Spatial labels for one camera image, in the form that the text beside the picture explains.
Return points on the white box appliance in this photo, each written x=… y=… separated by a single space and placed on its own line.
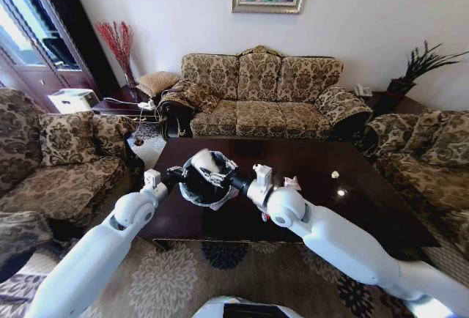
x=71 y=100

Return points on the small crumpled paper ball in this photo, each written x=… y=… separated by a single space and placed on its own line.
x=335 y=174

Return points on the floral armchair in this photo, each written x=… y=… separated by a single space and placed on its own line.
x=432 y=171
x=73 y=182

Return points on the dark wooden side table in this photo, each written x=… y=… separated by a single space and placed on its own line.
x=121 y=103
x=388 y=102

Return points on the red dried branches in vase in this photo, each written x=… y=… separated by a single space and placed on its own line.
x=119 y=45

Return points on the floral square cushion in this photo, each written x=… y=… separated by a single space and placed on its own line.
x=67 y=138
x=445 y=138

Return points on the green potted plant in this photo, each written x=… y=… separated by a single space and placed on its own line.
x=421 y=65

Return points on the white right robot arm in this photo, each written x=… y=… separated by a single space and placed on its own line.
x=329 y=233

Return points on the white paper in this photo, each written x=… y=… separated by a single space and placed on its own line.
x=203 y=160

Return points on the white robot front shell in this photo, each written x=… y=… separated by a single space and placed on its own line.
x=243 y=308

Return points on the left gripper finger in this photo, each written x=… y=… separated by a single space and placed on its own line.
x=185 y=170
x=185 y=181

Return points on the white pink crumpled wrapper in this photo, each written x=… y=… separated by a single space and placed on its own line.
x=292 y=182

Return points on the floral three-seat sofa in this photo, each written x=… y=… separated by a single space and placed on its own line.
x=264 y=113

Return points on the patterned floral rug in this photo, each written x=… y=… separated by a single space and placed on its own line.
x=176 y=277

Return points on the white power strip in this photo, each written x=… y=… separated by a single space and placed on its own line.
x=146 y=105

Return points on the glass door cabinet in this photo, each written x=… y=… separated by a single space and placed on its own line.
x=33 y=28

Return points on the floral upholstered seat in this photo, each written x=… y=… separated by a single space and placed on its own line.
x=22 y=237

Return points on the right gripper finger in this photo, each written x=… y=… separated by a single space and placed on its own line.
x=217 y=183
x=215 y=175

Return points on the black bin with plastic liner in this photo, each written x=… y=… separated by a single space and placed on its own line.
x=199 y=195

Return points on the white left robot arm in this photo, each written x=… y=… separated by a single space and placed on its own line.
x=91 y=252

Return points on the red white wrapper scrap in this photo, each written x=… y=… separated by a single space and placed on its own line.
x=264 y=217

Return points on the gold quilted cushion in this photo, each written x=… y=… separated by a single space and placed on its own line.
x=157 y=83

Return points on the white desk telephone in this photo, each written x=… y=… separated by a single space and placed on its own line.
x=362 y=90

